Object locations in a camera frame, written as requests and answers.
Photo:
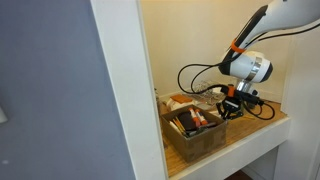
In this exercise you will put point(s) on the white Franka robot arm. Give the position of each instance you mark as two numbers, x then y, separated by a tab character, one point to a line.
246	66

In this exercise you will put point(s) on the loose yellow pencil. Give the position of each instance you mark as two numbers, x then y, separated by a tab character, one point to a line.
250	117

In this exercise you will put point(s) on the white power adapter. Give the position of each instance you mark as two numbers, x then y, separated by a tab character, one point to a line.
217	90

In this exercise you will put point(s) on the clear plastic bag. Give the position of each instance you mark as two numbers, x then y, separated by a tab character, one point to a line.
206	96

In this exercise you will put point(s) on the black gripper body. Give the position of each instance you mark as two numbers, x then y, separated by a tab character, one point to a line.
248	100

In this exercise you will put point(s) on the dark marker pen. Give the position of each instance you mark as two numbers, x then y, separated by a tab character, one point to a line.
208	125

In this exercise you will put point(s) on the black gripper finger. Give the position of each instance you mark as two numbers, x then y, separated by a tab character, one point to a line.
237	114
220	108

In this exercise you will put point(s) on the open cardboard supply box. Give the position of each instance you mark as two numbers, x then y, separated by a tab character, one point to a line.
200	146

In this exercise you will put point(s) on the white paper stack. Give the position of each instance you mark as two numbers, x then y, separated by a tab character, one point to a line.
173	106

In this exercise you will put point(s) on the orange capped glue stick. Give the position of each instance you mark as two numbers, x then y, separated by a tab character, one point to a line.
194	117
201	116

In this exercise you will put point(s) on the orange wallet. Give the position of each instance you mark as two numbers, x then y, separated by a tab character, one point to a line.
181	98

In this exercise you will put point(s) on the black round case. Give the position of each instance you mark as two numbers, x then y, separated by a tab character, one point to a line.
186	120

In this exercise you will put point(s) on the yellow pencils in bundle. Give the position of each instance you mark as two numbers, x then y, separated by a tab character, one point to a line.
179	126

